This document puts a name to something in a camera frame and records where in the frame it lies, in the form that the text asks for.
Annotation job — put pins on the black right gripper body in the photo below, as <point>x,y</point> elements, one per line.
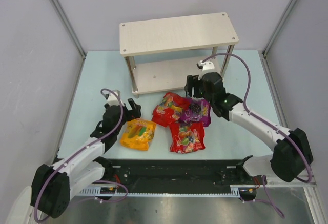
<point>193,86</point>

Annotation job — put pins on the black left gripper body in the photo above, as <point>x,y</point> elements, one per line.
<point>129,109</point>

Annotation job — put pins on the orange candy bag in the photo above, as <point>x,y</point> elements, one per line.
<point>138,134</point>

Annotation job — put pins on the purple candy bag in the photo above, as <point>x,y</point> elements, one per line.
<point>198,110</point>

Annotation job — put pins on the red candy bag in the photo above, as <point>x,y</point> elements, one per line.
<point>187,138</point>
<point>170,109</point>

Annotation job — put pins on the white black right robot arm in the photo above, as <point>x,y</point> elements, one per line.
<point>291,153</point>

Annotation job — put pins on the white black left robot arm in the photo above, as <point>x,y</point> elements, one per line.
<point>54,186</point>

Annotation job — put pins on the beige two-tier shelf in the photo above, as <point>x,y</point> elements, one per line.
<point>143,42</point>

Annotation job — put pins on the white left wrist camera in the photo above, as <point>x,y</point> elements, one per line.
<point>112,98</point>

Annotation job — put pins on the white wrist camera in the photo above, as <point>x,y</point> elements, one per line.
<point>206,66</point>
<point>112,98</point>

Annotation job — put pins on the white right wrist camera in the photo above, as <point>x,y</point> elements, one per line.
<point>206,66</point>

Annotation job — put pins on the aluminium right corner post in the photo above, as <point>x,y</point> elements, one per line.
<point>278,29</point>

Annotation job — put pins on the aluminium corner post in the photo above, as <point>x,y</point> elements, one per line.
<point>68,26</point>
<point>278,29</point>

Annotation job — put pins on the aluminium left corner post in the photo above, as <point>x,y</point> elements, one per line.
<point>68,26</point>

